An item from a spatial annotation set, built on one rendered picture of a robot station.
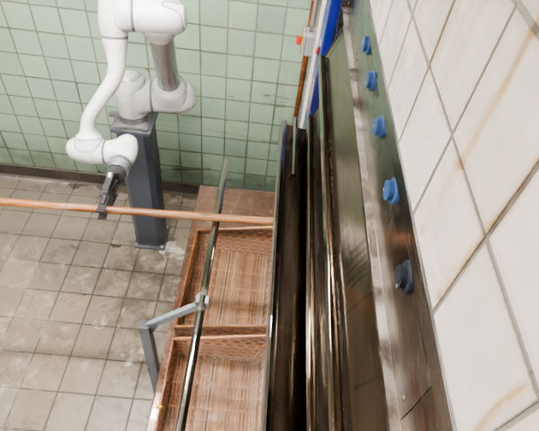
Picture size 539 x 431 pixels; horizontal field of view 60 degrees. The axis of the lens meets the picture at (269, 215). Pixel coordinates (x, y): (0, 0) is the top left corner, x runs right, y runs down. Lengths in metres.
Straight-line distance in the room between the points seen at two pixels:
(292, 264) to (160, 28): 1.02
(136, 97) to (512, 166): 2.11
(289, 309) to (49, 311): 2.01
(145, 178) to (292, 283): 1.54
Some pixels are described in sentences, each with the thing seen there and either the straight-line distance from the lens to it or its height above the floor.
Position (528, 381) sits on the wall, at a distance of 0.42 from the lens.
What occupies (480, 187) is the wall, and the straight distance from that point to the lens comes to 0.50.
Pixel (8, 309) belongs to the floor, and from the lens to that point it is 3.20.
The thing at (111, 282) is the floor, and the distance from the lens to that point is 3.12.
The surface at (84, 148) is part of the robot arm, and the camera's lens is 2.10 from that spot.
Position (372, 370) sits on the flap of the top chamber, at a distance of 0.85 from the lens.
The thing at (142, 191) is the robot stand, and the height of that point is 0.55.
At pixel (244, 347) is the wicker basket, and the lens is 2.06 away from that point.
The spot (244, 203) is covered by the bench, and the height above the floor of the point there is 0.58.
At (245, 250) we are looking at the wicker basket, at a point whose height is 0.62.
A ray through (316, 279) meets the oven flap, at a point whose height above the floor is 1.47.
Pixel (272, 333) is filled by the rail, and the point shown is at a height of 1.44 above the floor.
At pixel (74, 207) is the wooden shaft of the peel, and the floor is 1.19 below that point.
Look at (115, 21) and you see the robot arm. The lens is 1.94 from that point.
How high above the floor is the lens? 2.56
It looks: 48 degrees down
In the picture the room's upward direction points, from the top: 8 degrees clockwise
